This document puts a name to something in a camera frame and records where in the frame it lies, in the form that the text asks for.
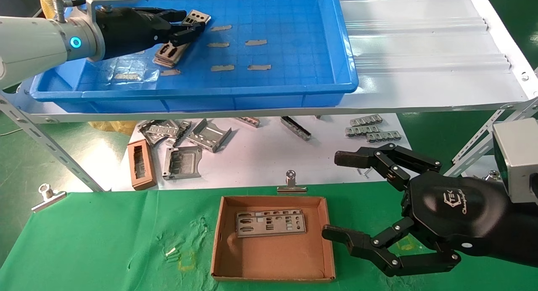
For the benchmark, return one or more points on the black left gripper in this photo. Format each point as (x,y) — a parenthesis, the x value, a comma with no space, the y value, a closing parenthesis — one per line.
(130,30)

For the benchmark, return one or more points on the shallow cardboard box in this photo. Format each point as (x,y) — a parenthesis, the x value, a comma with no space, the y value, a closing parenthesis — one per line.
(273,257)

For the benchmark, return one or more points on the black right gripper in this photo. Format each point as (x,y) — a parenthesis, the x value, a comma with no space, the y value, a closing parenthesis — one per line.
(454,211)

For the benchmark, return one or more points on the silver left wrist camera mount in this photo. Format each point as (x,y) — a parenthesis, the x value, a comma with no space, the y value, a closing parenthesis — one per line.
(94,5)

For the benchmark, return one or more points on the perforated steel shelf brace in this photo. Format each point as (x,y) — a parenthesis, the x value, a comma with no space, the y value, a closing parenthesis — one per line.
(50,146)
(468,150)

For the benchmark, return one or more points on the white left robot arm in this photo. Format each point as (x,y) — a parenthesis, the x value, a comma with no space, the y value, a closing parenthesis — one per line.
(33,43)

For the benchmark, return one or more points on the blue plastic tray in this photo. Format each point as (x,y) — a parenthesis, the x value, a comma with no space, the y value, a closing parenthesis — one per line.
(294,38)

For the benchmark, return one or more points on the small metal strip part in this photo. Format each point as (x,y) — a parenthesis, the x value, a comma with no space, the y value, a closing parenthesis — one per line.
(250,122)

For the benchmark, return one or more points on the silver metal IO shield plate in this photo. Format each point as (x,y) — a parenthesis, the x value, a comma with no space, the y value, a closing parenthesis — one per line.
(302,226)
(252,212)
(162,63)
(198,17)

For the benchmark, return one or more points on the small metal screw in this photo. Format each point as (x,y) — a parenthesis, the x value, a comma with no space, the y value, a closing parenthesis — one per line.
(365,172)

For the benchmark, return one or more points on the flat metal frame part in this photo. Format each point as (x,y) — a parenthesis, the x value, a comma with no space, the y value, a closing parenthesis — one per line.
(157,129)

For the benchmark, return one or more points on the square metal bracket part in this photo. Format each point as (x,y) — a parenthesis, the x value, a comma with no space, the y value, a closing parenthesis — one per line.
(183,162)

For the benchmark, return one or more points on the notched metal strip part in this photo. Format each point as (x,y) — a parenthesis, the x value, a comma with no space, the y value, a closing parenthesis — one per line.
(366,120)
(383,136)
(361,131)

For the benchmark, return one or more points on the grey tape piece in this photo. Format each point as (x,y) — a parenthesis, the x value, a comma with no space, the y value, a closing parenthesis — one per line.
(127,76)
(170,72)
(256,42)
(259,67)
(218,44)
(221,28)
(222,67)

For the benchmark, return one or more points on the white paper sheet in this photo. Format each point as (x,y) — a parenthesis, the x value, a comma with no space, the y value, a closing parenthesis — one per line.
(260,156)

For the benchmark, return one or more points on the folded metal tray bracket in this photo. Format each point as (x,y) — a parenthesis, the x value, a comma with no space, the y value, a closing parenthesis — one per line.
(208,137)

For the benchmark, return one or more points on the dark metal bar part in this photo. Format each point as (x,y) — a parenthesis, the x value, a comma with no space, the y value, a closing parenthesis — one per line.
(296,129)

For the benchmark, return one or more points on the brown rectangular frame part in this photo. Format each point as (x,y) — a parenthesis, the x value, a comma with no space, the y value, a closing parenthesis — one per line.
(141,179)

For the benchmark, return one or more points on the green table cloth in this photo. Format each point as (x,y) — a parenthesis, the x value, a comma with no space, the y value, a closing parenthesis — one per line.
(126,223)

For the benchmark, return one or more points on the narrow metal frame part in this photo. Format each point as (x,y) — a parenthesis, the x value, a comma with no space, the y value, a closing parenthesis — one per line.
(185,129)

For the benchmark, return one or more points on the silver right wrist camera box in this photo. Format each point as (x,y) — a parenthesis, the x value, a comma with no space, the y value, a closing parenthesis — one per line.
(517,156)

